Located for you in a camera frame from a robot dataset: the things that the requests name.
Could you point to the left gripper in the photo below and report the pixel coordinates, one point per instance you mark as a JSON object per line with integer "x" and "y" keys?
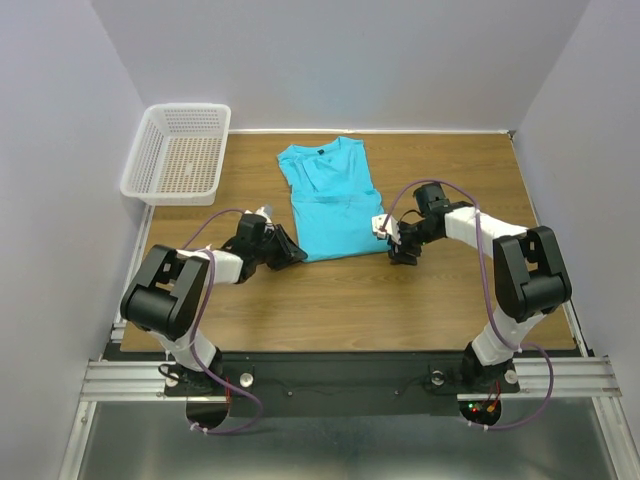
{"x": 279, "y": 243}

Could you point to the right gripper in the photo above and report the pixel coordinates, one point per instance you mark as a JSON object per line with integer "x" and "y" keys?
{"x": 405, "y": 247}

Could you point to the turquoise t shirt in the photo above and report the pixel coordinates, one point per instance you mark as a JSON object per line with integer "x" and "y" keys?
{"x": 333, "y": 199}

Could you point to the white plastic basket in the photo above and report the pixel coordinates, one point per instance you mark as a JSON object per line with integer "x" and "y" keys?
{"x": 177, "y": 155}

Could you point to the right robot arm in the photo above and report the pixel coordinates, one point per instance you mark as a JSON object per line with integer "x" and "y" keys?
{"x": 526, "y": 281}

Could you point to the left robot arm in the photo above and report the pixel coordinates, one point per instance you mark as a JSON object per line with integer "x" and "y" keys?
{"x": 171, "y": 288}

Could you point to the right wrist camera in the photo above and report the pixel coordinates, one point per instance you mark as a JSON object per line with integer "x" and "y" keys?
{"x": 385, "y": 228}

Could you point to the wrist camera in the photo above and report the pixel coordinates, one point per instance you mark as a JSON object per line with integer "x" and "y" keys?
{"x": 265, "y": 212}
{"x": 385, "y": 228}

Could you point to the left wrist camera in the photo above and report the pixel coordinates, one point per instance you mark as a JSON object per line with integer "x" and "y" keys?
{"x": 265, "y": 212}

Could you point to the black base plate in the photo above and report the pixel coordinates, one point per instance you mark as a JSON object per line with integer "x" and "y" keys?
{"x": 332, "y": 384}

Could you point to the aluminium frame rail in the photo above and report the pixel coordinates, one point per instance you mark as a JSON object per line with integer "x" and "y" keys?
{"x": 543, "y": 377}

